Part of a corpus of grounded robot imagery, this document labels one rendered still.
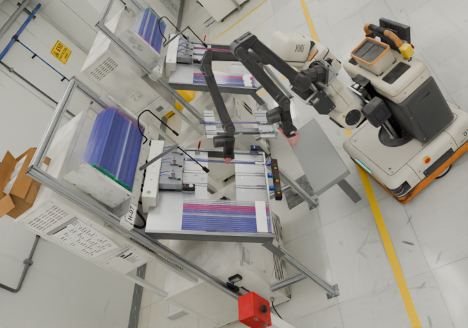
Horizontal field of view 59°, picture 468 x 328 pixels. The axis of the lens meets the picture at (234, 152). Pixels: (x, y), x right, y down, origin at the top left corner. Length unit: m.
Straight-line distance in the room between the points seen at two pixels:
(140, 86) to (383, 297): 2.32
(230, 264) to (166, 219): 0.52
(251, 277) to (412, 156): 1.25
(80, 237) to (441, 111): 2.18
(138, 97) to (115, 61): 0.36
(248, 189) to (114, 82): 1.49
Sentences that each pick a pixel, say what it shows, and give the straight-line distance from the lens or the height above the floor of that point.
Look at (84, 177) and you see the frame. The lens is 2.25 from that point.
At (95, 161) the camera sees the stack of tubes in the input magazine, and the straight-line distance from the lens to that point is 2.26.
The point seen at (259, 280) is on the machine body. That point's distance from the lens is 2.77.
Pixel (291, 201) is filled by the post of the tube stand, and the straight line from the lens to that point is 3.48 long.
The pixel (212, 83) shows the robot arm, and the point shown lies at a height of 1.39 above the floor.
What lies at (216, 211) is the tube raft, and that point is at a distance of 2.45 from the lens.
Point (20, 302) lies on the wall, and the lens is 3.58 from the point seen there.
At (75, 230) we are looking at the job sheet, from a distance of 2.42.
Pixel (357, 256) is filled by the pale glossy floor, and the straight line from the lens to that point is 2.95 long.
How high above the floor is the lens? 2.40
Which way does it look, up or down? 33 degrees down
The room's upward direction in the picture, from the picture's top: 48 degrees counter-clockwise
